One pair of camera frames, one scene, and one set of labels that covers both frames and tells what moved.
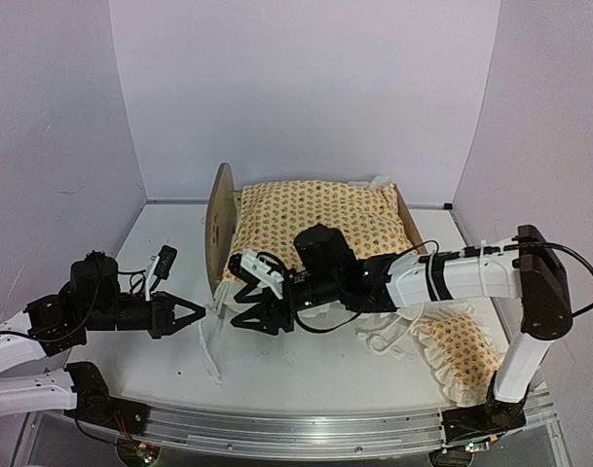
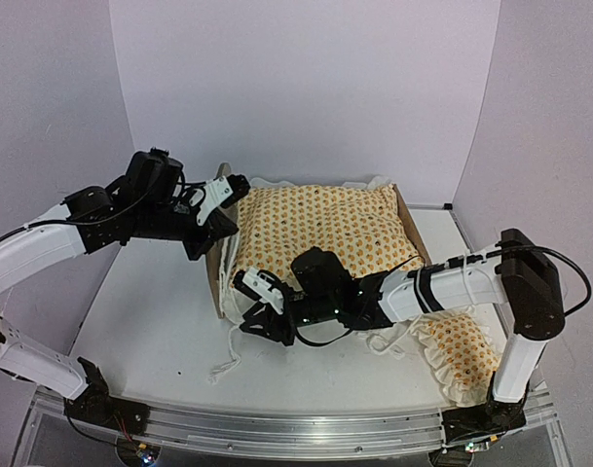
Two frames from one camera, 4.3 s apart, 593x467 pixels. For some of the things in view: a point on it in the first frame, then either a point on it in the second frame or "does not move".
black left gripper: (160, 311) → (218, 226)
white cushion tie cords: (214, 370) → (232, 321)
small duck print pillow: (461, 355) does not move
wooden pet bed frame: (223, 209) does not move
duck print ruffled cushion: (270, 217) does not move
